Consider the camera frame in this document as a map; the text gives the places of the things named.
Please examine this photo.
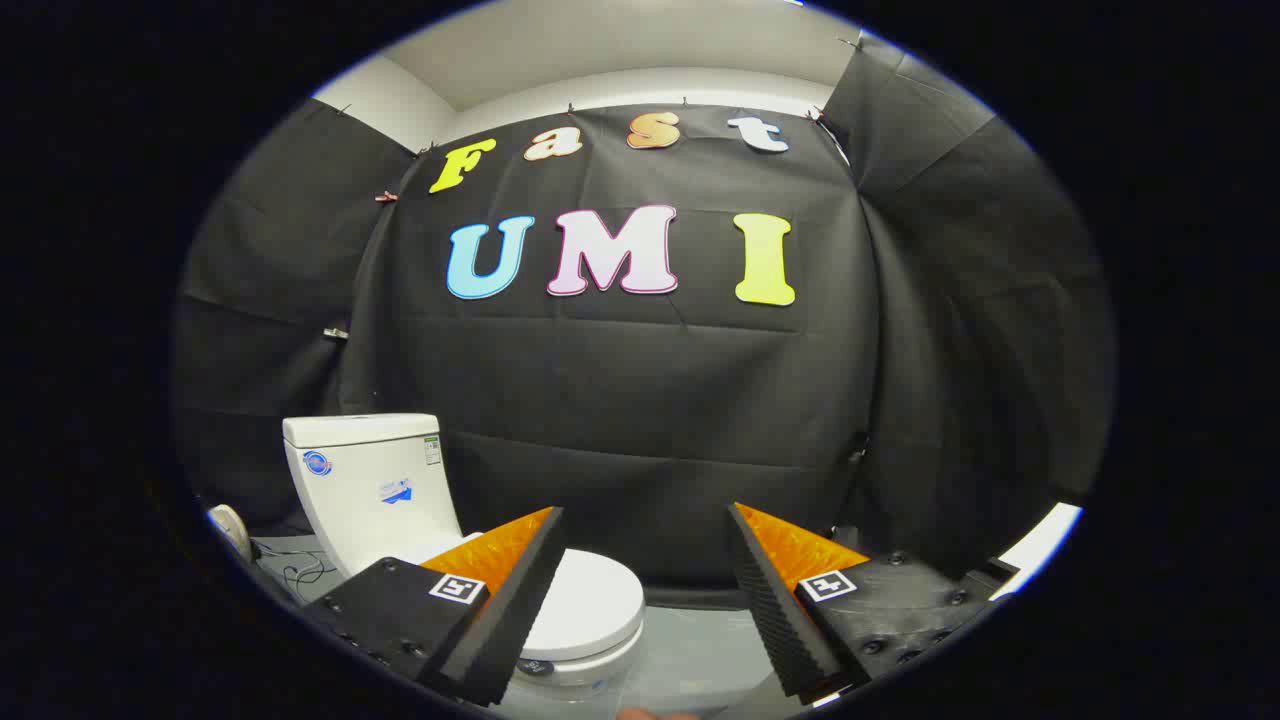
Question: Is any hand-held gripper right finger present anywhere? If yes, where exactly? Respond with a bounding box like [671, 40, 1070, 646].
[725, 502, 1021, 701]

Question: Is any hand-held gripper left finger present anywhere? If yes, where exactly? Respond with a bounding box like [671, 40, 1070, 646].
[300, 505, 568, 708]

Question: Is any white toilet lid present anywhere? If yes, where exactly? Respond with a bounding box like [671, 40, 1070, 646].
[415, 535, 646, 661]

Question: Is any white toilet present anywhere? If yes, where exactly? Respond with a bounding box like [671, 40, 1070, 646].
[283, 413, 646, 716]

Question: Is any black backdrop cloth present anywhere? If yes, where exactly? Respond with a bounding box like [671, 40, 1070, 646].
[172, 30, 1116, 601]

